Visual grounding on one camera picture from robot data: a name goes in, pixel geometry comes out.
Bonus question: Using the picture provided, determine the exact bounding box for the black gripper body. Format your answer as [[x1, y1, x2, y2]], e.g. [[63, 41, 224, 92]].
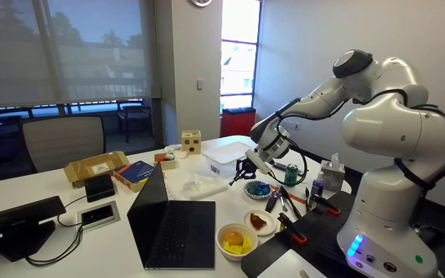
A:
[[235, 156, 258, 178]]

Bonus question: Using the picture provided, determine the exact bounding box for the metal spoon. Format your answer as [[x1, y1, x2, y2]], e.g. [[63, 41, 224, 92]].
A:
[[230, 184, 243, 214]]

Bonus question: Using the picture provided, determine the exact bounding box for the white bowl with toy blocks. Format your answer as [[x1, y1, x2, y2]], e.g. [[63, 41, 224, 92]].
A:
[[244, 180, 274, 203]]

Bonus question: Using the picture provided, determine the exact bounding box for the white bowl with yellow contents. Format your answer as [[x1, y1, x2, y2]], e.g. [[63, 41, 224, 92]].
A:
[[215, 221, 260, 263]]

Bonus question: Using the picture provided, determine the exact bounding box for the white plastic lidded container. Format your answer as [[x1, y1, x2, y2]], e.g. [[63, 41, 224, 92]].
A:
[[201, 141, 254, 180]]

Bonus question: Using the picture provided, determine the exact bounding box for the thick black marker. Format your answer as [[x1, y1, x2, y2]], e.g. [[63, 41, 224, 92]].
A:
[[264, 190, 281, 214]]

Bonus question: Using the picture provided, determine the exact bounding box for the clear plastic bag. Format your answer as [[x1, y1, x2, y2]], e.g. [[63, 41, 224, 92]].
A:
[[178, 172, 230, 201]]

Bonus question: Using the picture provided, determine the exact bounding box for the green soda can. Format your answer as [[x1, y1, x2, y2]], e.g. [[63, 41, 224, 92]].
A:
[[283, 164, 300, 189]]

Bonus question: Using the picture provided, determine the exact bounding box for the red bin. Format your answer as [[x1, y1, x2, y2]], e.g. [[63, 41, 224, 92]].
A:
[[220, 107, 258, 139]]

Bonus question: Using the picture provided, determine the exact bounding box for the brown bread piece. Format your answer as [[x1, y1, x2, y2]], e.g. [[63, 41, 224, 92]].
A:
[[249, 212, 267, 232]]

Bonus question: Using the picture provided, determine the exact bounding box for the long black tool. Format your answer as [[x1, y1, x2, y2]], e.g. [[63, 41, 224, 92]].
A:
[[280, 184, 304, 221]]

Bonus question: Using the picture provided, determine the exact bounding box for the orange marker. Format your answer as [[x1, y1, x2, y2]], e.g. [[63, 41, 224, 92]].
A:
[[269, 183, 309, 206]]

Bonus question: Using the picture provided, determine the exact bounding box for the small white plate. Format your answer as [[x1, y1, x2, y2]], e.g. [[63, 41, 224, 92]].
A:
[[243, 209, 280, 238]]

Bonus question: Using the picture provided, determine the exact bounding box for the wooden shape sorter cube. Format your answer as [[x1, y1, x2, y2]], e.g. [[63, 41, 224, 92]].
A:
[[181, 129, 203, 156]]

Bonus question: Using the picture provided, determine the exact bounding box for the black clamp with orange tip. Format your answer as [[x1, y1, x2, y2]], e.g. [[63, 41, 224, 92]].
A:
[[312, 194, 343, 218], [277, 212, 309, 246]]

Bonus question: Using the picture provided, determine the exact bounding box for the black open laptop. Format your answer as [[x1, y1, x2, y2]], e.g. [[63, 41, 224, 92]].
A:
[[127, 163, 218, 271]]

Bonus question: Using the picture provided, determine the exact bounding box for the grey tissue box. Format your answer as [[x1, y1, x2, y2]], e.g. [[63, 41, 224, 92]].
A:
[[318, 152, 346, 194]]

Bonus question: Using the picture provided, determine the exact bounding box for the black mounting board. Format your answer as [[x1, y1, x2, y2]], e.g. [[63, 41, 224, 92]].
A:
[[240, 190, 368, 278]]

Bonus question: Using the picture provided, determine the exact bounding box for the white paper sheet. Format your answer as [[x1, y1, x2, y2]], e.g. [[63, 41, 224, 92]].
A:
[[257, 248, 328, 278]]

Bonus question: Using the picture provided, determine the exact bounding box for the blue and orange book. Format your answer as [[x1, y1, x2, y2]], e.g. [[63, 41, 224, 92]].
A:
[[113, 160, 156, 194]]

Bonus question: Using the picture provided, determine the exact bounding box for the dark background chair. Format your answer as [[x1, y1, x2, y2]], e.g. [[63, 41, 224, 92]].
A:
[[116, 99, 155, 144]]

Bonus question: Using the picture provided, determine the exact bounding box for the small black box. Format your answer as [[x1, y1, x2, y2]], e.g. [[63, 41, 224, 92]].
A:
[[84, 172, 118, 203]]

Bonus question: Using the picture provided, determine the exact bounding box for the cardboard box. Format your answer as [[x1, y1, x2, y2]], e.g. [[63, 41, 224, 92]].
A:
[[62, 150, 130, 189]]

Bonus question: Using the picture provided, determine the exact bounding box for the table power outlet panel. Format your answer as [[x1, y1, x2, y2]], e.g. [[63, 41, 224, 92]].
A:
[[76, 200, 122, 229]]

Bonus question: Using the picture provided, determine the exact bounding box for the padded office chair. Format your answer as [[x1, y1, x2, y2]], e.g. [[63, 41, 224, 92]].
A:
[[20, 115, 107, 173]]

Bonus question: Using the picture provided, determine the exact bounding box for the grey roller window blind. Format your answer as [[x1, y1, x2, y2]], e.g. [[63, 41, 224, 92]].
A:
[[0, 0, 155, 110]]

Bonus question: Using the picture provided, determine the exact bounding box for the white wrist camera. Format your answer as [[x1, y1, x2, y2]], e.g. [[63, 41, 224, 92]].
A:
[[244, 147, 275, 177]]

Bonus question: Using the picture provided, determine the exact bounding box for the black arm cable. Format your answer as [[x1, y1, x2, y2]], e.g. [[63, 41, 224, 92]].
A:
[[270, 146, 309, 189]]

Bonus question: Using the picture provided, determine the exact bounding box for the black display cable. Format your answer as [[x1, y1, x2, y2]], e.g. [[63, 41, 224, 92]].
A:
[[25, 192, 88, 268]]

